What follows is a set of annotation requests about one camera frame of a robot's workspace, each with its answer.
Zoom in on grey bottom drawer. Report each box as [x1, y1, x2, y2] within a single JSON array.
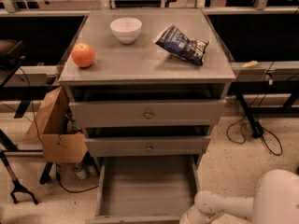
[[86, 155, 200, 224]]

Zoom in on grey drawer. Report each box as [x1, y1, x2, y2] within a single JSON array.
[[69, 99, 226, 128], [86, 155, 200, 224], [86, 136, 210, 157]]

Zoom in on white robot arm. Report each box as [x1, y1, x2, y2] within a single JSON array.
[[179, 170, 299, 224]]

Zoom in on grey wooden drawer cabinet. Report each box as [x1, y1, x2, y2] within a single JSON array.
[[58, 8, 236, 173]]

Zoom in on grey top drawer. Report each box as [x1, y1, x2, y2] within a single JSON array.
[[69, 99, 226, 128]]

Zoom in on grey middle drawer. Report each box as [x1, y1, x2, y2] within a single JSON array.
[[86, 136, 210, 157]]

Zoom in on blue chip bag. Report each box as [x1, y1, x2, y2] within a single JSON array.
[[153, 25, 208, 66]]

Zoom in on white ceramic bowl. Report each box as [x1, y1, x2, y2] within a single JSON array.
[[110, 18, 142, 44]]

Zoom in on orange apple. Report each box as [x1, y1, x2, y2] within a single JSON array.
[[71, 43, 95, 68]]

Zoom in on brown cardboard box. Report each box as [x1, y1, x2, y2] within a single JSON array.
[[23, 87, 87, 163]]

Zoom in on white can on floor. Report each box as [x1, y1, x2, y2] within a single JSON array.
[[74, 162, 87, 180]]

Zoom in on black desk leg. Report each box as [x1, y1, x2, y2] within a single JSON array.
[[235, 92, 263, 139]]

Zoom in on black device on left desk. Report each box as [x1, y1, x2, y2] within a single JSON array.
[[0, 39, 24, 69]]

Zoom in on black tripod stand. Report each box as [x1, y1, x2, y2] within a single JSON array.
[[0, 150, 38, 204]]

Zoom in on yellow foam scrap on rail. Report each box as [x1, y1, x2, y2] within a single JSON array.
[[242, 61, 258, 68]]

